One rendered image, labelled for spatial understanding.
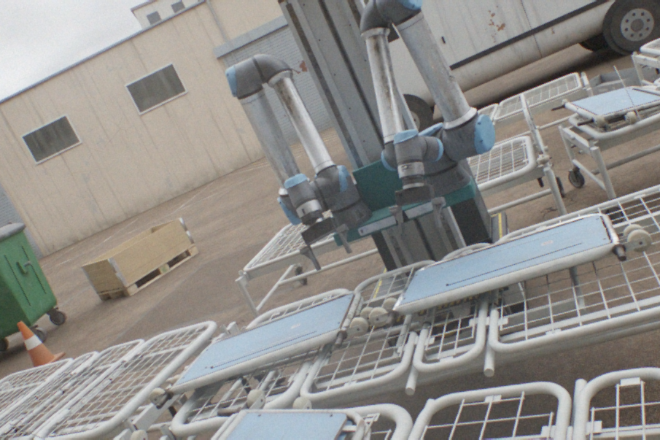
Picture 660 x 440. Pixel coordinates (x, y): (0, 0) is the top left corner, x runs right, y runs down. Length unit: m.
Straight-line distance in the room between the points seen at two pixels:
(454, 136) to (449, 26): 6.64
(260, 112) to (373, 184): 0.62
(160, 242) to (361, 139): 5.80
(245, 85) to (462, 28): 6.73
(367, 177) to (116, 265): 5.61
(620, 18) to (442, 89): 7.04
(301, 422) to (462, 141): 1.30
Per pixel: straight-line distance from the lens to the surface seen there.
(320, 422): 1.68
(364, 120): 2.83
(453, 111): 2.46
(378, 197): 2.82
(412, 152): 2.14
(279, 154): 2.62
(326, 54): 2.84
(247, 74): 2.56
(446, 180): 2.59
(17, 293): 8.05
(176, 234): 8.53
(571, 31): 9.27
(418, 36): 2.39
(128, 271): 8.11
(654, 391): 2.31
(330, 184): 2.39
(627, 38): 9.38
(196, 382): 2.37
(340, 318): 2.23
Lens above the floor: 1.34
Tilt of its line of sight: 12 degrees down
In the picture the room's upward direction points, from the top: 25 degrees counter-clockwise
